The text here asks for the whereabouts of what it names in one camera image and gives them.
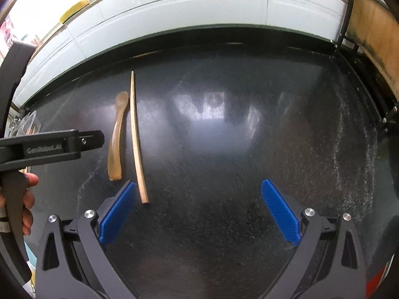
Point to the red clothing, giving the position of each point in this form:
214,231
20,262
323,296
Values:
378,280

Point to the wooden chopstick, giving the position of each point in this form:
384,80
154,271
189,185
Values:
137,149

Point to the yellow sponge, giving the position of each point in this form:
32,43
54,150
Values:
74,9

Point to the teal object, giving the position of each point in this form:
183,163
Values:
31,264

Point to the person's left hand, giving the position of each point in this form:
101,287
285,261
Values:
31,180

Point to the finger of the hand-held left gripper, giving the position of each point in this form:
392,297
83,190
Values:
92,140

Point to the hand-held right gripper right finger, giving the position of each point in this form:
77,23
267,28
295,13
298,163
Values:
280,211

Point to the wooden cutting board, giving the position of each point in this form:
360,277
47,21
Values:
374,31

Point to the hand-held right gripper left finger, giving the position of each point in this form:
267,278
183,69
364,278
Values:
117,211

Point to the translucent amber spoon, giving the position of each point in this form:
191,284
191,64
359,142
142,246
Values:
116,162

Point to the red food packet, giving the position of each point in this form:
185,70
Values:
7,34

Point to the clear plastic bag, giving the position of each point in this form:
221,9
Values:
29,118

